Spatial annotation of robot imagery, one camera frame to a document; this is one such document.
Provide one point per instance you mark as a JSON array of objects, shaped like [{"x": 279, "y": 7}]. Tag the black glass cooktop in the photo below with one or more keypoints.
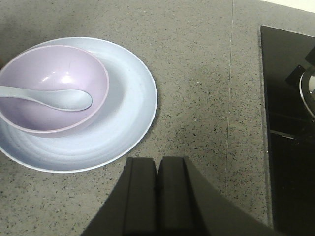
[{"x": 288, "y": 60}]

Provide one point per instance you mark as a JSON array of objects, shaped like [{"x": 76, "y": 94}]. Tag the light blue plastic spoon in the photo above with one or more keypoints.
[{"x": 70, "y": 100}]

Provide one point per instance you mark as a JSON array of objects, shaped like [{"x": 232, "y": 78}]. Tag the purple plastic bowl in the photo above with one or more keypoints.
[{"x": 48, "y": 68}]

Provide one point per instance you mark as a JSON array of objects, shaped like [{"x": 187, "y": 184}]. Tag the light blue plastic plate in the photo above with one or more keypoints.
[{"x": 124, "y": 119}]

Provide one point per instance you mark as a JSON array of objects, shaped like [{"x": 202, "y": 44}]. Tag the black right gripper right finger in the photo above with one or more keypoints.
[{"x": 191, "y": 206}]

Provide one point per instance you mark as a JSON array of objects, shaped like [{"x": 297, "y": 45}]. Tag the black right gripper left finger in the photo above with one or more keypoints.
[{"x": 131, "y": 208}]

